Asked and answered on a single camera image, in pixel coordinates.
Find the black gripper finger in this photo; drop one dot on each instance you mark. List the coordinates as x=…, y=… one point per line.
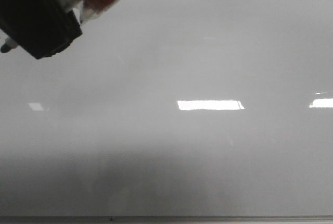
x=41, y=27

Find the white whiteboard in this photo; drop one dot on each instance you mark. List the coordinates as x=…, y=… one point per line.
x=174, y=108

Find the grey aluminium whiteboard frame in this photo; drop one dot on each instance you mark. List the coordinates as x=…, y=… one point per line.
x=167, y=219

